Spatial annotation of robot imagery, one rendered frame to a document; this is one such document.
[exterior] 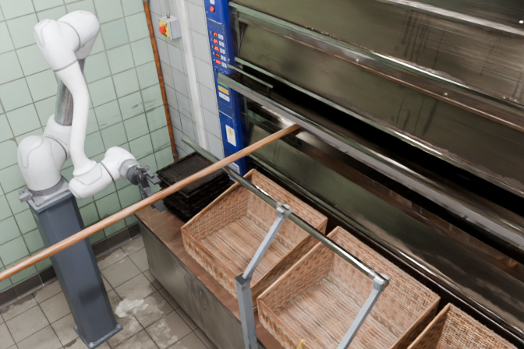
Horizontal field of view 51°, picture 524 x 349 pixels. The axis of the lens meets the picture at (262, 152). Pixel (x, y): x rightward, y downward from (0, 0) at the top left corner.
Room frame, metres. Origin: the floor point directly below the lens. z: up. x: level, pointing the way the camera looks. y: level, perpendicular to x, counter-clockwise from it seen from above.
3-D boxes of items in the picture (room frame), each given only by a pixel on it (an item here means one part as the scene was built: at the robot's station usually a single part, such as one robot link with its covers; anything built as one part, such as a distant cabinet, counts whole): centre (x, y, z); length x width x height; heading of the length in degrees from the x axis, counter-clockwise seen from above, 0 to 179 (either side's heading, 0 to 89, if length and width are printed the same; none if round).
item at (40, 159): (2.09, 1.01, 1.17); 0.18 x 0.16 x 0.22; 161
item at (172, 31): (2.84, 0.43, 1.46); 0.10 x 0.07 x 0.10; 36
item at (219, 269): (1.96, 0.08, 0.72); 0.56 x 0.49 x 0.28; 36
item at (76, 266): (2.08, 1.01, 0.50); 0.21 x 0.21 x 1.00; 40
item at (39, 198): (2.07, 1.03, 1.03); 0.22 x 0.18 x 0.06; 130
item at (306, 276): (1.47, -0.27, 0.72); 0.56 x 0.49 x 0.28; 35
